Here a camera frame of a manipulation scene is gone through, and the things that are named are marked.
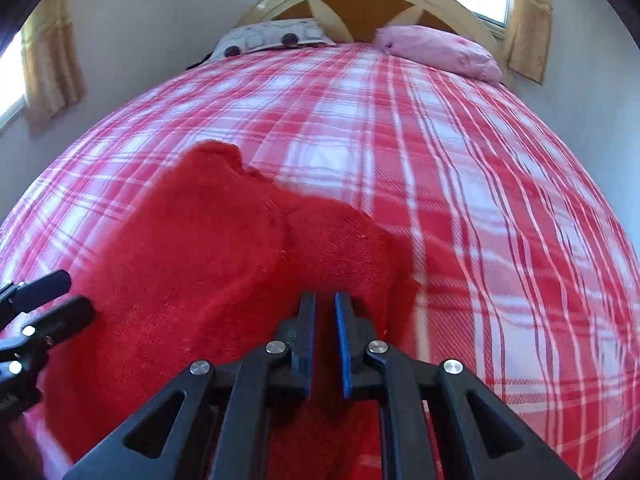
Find pink pillow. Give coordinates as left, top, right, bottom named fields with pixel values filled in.
left=374, top=25, right=503, bottom=83

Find red white plaid bedsheet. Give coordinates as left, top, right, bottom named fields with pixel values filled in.
left=0, top=42, right=640, bottom=480

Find grey patterned pillow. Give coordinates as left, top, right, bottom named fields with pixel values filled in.
left=210, top=17, right=338, bottom=61

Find cream wooden headboard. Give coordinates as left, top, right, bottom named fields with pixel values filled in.
left=240, top=0, right=511, bottom=86

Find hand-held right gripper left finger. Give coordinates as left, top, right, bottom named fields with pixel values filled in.
left=62, top=292, right=317, bottom=480

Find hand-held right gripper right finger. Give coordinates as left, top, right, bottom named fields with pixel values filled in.
left=334, top=291, right=583, bottom=480

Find yellow curtain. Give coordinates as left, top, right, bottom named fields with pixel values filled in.
left=21, top=0, right=87, bottom=135
left=501, top=0, right=552, bottom=84

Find red towel with black motifs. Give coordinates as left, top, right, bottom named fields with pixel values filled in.
left=25, top=142, right=423, bottom=480

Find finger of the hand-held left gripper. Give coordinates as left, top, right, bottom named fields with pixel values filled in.
left=0, top=295, right=97, bottom=361
left=0, top=269, right=72, bottom=317

